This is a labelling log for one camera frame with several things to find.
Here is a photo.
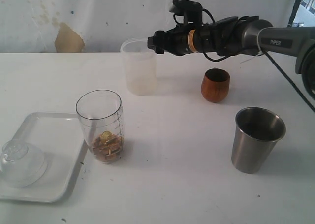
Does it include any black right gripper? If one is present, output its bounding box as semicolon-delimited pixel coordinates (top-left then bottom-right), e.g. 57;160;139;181
147;25;189;56

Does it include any translucent white plastic container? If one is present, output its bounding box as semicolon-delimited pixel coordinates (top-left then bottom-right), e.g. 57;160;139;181
120;38;158;96

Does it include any brown wooden cup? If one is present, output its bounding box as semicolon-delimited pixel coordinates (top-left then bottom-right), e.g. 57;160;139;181
201;68;230;103

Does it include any stainless steel cup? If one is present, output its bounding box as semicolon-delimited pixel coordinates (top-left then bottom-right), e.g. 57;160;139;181
231;107;286;174

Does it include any clear plastic shaker lid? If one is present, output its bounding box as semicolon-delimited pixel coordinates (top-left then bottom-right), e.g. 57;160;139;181
0;139;48;188

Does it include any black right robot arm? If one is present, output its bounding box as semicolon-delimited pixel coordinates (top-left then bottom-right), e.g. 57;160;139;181
147;16;315;97

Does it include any clear plastic shaker cup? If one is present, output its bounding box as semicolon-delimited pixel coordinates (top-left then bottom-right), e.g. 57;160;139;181
75;90;125;164

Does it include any white plastic tray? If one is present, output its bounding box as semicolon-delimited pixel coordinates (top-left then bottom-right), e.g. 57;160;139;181
0;112;86;203

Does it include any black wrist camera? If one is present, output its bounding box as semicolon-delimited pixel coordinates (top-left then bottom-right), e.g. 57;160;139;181
169;0;203;26

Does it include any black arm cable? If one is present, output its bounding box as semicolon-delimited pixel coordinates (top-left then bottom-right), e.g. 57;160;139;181
173;8;315;111

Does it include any dark window frame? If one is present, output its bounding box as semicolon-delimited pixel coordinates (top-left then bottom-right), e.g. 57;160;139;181
287;0;301;27

